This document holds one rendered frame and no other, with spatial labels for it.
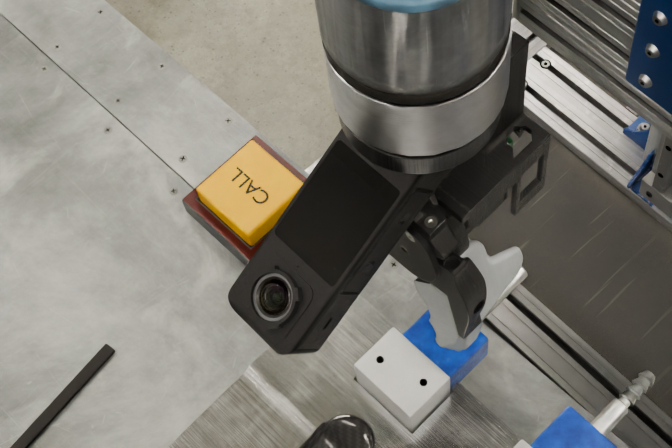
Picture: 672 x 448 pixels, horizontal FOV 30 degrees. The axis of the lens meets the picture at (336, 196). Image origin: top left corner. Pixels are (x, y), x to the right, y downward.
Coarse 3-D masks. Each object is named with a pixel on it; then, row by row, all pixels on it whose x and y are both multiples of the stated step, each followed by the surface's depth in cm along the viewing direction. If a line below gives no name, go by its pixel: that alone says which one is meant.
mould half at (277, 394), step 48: (336, 336) 83; (240, 384) 82; (288, 384) 81; (336, 384) 81; (192, 432) 81; (240, 432) 80; (288, 432) 80; (384, 432) 79; (432, 432) 79; (480, 432) 79
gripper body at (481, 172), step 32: (512, 32) 55; (512, 64) 55; (512, 96) 57; (512, 128) 59; (384, 160) 52; (416, 160) 52; (448, 160) 52; (480, 160) 59; (512, 160) 58; (544, 160) 61; (448, 192) 58; (480, 192) 58; (512, 192) 61; (416, 224) 57; (448, 224) 58; (416, 256) 59
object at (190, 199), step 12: (264, 144) 98; (276, 156) 98; (288, 168) 97; (204, 180) 97; (300, 180) 96; (192, 192) 97; (192, 204) 96; (204, 216) 96; (216, 228) 95; (228, 240) 95; (240, 240) 94; (240, 252) 94; (252, 252) 94
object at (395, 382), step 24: (384, 336) 79; (408, 336) 81; (432, 336) 81; (480, 336) 80; (360, 360) 79; (384, 360) 79; (408, 360) 79; (432, 360) 80; (456, 360) 80; (480, 360) 82; (360, 384) 81; (384, 384) 78; (408, 384) 78; (432, 384) 78; (408, 408) 77; (432, 408) 79
